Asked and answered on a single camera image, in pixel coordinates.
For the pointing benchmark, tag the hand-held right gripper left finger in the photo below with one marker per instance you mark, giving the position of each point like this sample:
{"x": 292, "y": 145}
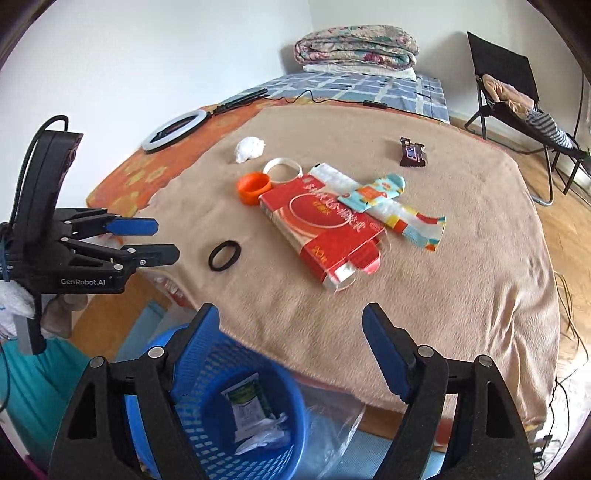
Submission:
{"x": 203, "y": 334}

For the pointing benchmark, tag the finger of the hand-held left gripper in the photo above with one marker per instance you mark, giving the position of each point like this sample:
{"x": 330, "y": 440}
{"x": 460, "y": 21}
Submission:
{"x": 152, "y": 256}
{"x": 134, "y": 226}

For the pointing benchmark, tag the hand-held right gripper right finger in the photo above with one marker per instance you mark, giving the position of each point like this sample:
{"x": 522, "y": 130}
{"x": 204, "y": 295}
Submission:
{"x": 383, "y": 353}

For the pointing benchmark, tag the blue plastic basket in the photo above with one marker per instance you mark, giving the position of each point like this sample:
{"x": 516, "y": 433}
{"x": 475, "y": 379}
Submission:
{"x": 207, "y": 415}

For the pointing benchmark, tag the orange plastic cup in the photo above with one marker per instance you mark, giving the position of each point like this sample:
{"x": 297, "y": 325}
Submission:
{"x": 251, "y": 193}

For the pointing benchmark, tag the long white colourful snack bag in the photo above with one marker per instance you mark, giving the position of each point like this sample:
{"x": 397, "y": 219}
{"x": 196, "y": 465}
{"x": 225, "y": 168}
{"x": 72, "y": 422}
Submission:
{"x": 411, "y": 226}

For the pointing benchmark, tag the red cardboard box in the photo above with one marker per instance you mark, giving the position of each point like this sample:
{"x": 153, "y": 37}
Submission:
{"x": 318, "y": 226}

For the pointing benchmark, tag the teal patterned snack wrapper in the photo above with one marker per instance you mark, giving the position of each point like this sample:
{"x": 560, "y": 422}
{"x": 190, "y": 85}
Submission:
{"x": 374, "y": 191}

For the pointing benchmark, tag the person's left hand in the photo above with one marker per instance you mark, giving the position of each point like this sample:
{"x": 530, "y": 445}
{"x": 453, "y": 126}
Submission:
{"x": 62, "y": 316}

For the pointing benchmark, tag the orange flowered bedsheet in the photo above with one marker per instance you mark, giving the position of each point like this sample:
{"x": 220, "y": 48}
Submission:
{"x": 138, "y": 180}

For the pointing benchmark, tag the light blue floor mat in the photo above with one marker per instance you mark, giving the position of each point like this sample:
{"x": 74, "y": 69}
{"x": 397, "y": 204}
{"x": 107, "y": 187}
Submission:
{"x": 152, "y": 318}

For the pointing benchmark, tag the beige fleece blanket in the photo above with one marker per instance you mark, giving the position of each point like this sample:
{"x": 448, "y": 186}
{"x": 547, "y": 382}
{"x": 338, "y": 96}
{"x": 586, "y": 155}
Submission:
{"x": 438, "y": 300}

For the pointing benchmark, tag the green and white packet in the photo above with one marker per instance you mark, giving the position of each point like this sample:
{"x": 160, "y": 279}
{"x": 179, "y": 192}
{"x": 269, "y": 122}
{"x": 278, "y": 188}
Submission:
{"x": 247, "y": 401}

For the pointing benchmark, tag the crumpled white paper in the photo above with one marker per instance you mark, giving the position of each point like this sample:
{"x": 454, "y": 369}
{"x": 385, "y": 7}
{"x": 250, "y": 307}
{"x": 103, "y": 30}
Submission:
{"x": 268, "y": 436}

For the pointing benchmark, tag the crumpled white tissue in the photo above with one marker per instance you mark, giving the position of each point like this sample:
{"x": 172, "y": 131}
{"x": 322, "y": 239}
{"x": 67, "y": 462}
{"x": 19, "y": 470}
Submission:
{"x": 249, "y": 148}

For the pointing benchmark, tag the black folded tripod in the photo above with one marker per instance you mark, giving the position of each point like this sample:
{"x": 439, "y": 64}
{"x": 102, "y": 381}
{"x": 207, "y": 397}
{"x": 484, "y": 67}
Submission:
{"x": 240, "y": 101}

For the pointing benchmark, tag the brown chocolate bar wrapper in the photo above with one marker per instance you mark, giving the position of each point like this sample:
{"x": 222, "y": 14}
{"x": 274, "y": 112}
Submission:
{"x": 412, "y": 153}

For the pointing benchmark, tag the small black device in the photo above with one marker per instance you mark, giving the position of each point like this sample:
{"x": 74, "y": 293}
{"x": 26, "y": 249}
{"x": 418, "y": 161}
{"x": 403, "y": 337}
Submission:
{"x": 375, "y": 104}

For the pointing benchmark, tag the blue checked bedsheet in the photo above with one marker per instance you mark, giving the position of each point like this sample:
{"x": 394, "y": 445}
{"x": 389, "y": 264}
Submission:
{"x": 351, "y": 87}

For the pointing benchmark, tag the folded white blanket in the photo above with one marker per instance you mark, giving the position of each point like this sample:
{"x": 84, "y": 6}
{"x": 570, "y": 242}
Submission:
{"x": 360, "y": 70}

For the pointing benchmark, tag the striped cloth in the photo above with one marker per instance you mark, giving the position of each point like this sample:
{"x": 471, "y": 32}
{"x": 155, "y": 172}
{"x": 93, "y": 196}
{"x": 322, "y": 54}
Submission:
{"x": 551, "y": 129}

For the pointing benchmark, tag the folded floral quilt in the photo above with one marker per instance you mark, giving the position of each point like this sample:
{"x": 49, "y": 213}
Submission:
{"x": 355, "y": 44}

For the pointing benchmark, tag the beige cloth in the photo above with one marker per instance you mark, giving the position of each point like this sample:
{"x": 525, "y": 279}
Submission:
{"x": 508, "y": 94}

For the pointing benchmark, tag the black folding chair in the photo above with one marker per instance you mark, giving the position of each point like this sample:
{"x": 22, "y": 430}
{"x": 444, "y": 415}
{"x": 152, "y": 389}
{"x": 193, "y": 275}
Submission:
{"x": 501, "y": 60}

